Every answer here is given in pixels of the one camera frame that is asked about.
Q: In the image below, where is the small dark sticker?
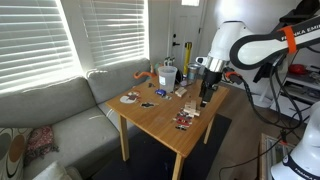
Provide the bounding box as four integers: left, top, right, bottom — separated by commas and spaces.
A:
139, 101, 159, 109

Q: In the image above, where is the white floor stand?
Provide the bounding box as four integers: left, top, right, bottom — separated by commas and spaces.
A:
248, 66, 279, 109

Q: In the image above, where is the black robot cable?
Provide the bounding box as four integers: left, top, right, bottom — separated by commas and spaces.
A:
239, 71, 305, 134

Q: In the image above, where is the red object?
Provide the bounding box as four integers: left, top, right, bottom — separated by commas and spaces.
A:
288, 63, 308, 76

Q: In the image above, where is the aluminium frame base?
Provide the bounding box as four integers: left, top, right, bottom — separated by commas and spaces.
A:
259, 132, 294, 180

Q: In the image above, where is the dark rug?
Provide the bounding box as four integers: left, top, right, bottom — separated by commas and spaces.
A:
91, 113, 233, 180

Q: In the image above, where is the grey cup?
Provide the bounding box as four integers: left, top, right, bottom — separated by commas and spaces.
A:
187, 62, 202, 84

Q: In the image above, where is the white plastic bucket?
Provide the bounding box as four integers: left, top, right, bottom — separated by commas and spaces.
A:
157, 65, 179, 94

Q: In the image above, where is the yellow black post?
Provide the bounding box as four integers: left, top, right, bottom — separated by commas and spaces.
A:
182, 41, 193, 77

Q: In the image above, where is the black hanging cloth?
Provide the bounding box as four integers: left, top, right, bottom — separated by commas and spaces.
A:
253, 60, 278, 84

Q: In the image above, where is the orange black cable plug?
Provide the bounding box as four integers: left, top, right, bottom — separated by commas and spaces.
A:
223, 70, 244, 85

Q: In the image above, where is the white cushion with circles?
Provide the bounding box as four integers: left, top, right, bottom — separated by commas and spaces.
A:
0, 128, 33, 180

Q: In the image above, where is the black tripod stand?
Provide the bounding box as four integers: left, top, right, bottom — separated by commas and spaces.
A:
279, 0, 320, 24

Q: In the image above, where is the light wooden table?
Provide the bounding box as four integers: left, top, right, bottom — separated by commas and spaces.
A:
105, 77, 232, 180

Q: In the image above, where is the plain white cushion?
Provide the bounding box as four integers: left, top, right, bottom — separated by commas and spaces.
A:
31, 160, 83, 180

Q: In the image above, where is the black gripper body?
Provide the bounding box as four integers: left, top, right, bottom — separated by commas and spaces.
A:
200, 67, 223, 90

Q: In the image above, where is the grey fabric sofa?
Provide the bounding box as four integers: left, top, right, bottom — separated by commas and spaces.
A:
0, 58, 153, 180

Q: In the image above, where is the white window blind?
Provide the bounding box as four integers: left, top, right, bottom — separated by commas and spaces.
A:
0, 0, 83, 93
79, 0, 149, 68

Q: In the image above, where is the red paisley cushion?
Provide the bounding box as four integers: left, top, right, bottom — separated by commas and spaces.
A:
23, 125, 59, 166

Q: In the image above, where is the white door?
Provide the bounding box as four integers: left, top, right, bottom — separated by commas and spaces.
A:
168, 0, 208, 73

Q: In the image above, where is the blue toy car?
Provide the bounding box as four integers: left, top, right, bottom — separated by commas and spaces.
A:
154, 88, 167, 97

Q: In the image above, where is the orange strap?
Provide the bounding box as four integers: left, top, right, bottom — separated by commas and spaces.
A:
279, 25, 298, 54

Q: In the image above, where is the orange curved tool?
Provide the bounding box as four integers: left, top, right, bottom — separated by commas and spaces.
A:
133, 69, 158, 80

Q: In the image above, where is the white shelf unit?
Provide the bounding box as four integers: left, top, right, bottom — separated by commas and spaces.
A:
269, 64, 320, 124

